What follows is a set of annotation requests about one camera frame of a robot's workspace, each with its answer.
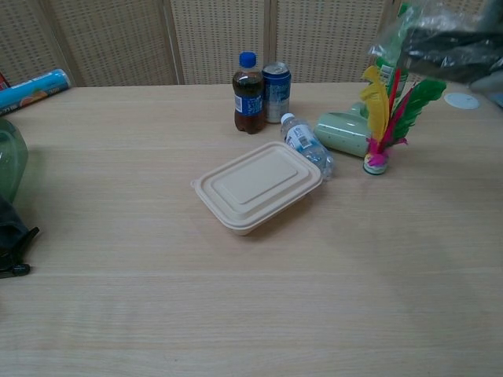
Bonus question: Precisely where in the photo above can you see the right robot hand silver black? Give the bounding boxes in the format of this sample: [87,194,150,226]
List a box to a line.
[470,70,503,112]

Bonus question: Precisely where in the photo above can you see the clear plastic bag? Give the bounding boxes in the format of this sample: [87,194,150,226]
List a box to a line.
[367,0,503,86]

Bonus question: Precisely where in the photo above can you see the white round lid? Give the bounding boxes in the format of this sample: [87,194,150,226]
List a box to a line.
[444,91,482,111]

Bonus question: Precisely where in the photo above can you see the colourful feather shuttlecock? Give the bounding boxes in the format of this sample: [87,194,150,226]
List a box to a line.
[360,65,448,176]

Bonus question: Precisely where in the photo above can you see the pale green cup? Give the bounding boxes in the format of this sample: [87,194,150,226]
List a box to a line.
[315,102,373,159]

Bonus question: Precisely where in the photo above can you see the wicker screen panel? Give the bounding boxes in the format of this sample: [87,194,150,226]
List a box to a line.
[39,0,185,87]
[168,0,278,86]
[0,0,78,88]
[270,0,404,85]

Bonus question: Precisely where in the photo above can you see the small clear water bottle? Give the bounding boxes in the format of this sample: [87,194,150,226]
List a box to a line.
[280,112,336,182]

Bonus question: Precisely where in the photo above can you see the blue soda can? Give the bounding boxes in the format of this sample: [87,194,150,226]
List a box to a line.
[262,61,292,125]

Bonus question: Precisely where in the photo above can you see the cola bottle blue cap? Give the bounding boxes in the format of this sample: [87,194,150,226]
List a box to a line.
[232,51,266,136]

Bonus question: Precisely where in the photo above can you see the beige lidded lunch box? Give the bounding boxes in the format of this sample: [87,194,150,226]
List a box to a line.
[190,141,325,240]

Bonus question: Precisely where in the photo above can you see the blue cling film roll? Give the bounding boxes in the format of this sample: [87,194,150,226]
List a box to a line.
[0,68,75,115]

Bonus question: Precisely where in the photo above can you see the green translucent bottle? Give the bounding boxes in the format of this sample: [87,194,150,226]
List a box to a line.
[0,117,31,194]

